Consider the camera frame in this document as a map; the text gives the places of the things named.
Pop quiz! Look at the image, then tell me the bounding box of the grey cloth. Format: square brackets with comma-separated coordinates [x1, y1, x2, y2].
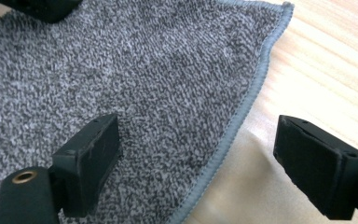
[0, 0, 296, 224]

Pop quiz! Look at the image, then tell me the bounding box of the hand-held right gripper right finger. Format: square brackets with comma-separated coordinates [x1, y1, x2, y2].
[272, 114, 358, 222]

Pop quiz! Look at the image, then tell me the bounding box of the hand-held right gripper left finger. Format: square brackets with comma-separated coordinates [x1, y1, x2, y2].
[49, 113, 123, 218]

